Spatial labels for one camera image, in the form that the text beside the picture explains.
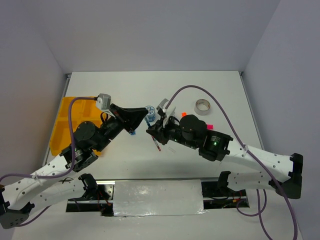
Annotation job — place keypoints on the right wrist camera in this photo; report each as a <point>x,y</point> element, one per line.
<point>165,112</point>

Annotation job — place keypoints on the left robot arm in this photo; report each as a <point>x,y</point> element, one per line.
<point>59,180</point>

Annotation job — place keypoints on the pink capped black highlighter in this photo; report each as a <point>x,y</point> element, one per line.
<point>210,126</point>

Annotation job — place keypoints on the white tape roll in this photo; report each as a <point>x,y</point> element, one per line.
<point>202,107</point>

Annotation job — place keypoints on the blue round jar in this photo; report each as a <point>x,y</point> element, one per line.
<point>151,115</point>

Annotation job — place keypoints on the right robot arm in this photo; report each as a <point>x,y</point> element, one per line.
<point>271,171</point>

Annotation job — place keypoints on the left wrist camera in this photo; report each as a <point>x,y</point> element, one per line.
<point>103,102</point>

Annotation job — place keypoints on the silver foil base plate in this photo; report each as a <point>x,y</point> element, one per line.
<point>158,198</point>

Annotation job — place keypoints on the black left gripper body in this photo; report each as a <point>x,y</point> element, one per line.
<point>115,127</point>

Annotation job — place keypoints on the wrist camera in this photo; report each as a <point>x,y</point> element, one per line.
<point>165,112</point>
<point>103,102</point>

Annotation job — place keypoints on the yellow compartment tray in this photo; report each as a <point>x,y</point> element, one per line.
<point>82,110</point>

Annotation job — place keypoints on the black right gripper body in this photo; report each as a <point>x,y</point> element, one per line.
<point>171,130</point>

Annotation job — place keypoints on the red gel pen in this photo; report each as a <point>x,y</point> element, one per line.
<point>156,143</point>

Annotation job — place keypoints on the clear plastic pen cap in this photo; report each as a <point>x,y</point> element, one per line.
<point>171,149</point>

